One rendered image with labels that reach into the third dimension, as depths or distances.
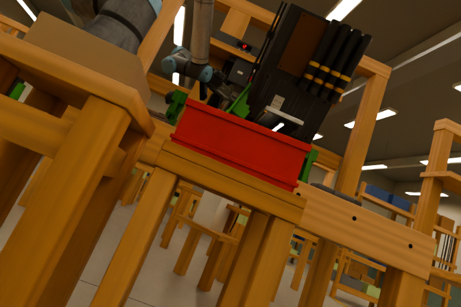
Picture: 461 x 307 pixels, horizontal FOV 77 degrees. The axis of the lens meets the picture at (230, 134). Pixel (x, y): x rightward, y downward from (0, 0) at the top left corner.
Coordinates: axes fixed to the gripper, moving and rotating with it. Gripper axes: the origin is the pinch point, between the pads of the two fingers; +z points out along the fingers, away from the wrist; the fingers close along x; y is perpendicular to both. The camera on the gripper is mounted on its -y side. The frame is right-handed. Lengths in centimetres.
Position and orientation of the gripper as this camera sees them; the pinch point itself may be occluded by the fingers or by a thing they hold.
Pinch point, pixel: (230, 99)
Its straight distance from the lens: 139.7
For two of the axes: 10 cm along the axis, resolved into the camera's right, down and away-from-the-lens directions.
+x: 3.3, -4.0, 8.5
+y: 5.2, -6.7, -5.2
